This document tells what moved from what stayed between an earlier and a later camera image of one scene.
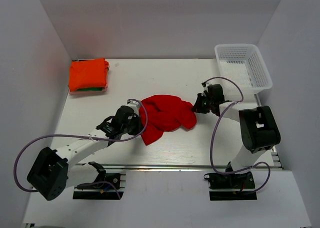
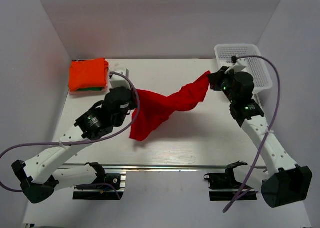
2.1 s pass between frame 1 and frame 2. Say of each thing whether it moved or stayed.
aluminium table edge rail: stayed
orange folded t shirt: stayed
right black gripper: moved
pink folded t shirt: stayed
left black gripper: moved
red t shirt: moved
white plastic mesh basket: stayed
